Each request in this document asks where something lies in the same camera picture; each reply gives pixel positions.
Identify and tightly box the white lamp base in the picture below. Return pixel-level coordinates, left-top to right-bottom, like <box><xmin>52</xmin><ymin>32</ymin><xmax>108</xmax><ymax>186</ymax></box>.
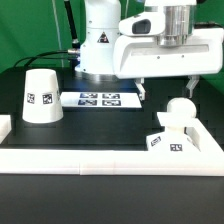
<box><xmin>146</xmin><ymin>112</ymin><xmax>199</xmax><ymax>152</ymax></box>

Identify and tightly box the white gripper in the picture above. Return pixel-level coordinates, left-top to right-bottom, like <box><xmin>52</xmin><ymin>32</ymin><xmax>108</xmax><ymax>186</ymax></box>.
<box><xmin>113</xmin><ymin>15</ymin><xmax>224</xmax><ymax>100</ymax></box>

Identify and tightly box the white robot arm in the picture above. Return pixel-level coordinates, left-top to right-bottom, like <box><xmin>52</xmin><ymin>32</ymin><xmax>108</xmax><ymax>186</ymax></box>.
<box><xmin>76</xmin><ymin>0</ymin><xmax>224</xmax><ymax>99</ymax></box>

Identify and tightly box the white marker plate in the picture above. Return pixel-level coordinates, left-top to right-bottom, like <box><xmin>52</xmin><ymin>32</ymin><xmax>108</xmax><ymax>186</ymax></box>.
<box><xmin>61</xmin><ymin>92</ymin><xmax>141</xmax><ymax>108</ymax></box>

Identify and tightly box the grey thin cable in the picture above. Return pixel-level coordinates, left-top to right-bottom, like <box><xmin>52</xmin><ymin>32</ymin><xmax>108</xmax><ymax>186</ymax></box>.
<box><xmin>52</xmin><ymin>0</ymin><xmax>66</xmax><ymax>69</ymax></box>

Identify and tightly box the black cable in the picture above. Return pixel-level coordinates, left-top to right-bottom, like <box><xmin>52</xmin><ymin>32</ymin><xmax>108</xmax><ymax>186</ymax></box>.
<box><xmin>13</xmin><ymin>0</ymin><xmax>81</xmax><ymax>68</ymax></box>

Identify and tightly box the white lamp shade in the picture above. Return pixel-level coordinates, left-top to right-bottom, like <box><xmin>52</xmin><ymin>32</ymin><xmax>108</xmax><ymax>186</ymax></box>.
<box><xmin>22</xmin><ymin>69</ymin><xmax>63</xmax><ymax>124</ymax></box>

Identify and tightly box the white lamp bulb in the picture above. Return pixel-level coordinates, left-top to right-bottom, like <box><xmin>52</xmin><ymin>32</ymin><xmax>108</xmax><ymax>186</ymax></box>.
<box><xmin>167</xmin><ymin>97</ymin><xmax>197</xmax><ymax>118</ymax></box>

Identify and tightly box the white U-shaped fence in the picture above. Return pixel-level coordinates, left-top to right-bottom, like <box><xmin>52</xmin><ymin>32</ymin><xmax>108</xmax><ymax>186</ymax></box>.
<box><xmin>0</xmin><ymin>118</ymin><xmax>224</xmax><ymax>176</ymax></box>

